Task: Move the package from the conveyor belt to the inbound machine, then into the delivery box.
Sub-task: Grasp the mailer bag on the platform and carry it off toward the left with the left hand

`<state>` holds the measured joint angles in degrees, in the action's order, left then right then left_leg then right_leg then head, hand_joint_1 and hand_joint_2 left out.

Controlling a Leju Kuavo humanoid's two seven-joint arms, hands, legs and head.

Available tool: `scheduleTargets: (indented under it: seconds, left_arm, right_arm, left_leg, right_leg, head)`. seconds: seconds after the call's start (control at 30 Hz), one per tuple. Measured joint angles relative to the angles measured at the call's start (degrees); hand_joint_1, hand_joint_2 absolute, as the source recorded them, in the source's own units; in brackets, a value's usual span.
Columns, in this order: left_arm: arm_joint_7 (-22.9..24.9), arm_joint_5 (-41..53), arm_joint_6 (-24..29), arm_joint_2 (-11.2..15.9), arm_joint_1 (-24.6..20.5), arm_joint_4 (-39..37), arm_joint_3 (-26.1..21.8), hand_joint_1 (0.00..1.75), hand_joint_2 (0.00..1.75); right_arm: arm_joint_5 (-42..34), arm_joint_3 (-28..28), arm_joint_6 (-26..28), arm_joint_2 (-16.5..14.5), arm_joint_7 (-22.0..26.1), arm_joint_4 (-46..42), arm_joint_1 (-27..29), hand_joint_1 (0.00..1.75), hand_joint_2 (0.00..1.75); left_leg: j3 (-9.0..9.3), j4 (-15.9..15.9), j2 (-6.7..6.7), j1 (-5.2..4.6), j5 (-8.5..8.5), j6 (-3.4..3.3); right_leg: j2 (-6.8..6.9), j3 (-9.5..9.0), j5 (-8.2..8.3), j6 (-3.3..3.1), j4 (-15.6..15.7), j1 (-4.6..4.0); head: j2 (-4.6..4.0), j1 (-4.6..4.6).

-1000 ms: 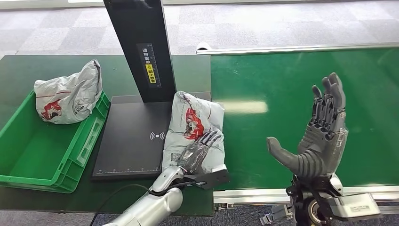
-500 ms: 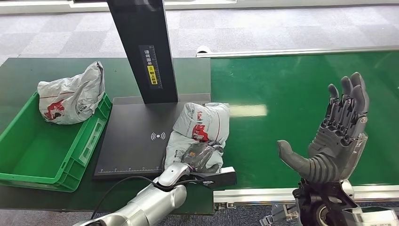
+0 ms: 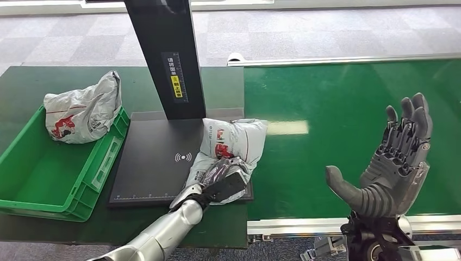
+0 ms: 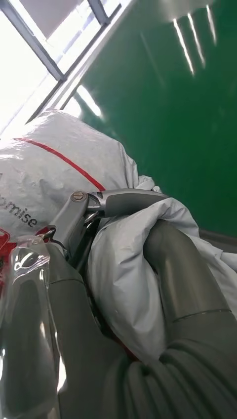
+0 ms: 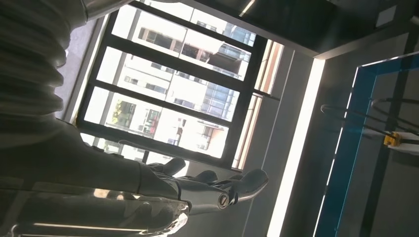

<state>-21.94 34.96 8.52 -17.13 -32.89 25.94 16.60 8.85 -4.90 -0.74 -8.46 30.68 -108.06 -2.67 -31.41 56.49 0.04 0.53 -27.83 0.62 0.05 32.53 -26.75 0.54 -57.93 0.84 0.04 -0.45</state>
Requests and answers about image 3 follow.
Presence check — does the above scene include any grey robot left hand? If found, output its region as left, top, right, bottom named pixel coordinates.
left=199, top=157, right=250, bottom=203

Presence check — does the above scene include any black yellow column label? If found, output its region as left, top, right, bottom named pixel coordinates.
left=160, top=51, right=189, bottom=104

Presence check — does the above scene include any grey plastic mailer package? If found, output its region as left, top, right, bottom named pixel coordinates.
left=185, top=117, right=270, bottom=207
left=43, top=70, right=123, bottom=145

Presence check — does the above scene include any green conveyor belt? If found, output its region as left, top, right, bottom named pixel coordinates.
left=243, top=58, right=461, bottom=221

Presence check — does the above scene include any black scanner column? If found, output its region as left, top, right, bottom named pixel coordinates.
left=123, top=0, right=207, bottom=121

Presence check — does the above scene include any green plastic crate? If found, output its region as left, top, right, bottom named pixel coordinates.
left=0, top=105, right=130, bottom=223

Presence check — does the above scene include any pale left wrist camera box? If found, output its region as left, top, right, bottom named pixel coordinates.
left=169, top=183, right=203, bottom=210

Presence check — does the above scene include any aluminium conveyor side rail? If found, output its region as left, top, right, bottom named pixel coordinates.
left=226, top=52, right=461, bottom=68
left=247, top=214, right=461, bottom=237

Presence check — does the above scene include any large metal conveyor bracket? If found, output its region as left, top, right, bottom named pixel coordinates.
left=300, top=235, right=347, bottom=261

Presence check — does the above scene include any small metal conveyor bracket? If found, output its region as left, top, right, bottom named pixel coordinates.
left=248, top=233, right=273, bottom=243

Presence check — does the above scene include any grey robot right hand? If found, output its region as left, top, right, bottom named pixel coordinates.
left=325, top=92, right=433, bottom=219

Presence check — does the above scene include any black scanner base plate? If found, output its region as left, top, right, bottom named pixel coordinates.
left=107, top=109, right=254, bottom=208

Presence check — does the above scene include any dark green table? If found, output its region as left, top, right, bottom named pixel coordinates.
left=0, top=65, right=248, bottom=250

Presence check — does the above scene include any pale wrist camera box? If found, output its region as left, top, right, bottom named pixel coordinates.
left=397, top=245, right=461, bottom=261
left=169, top=183, right=203, bottom=210

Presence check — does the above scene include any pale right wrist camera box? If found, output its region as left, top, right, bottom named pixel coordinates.
left=397, top=245, right=461, bottom=261

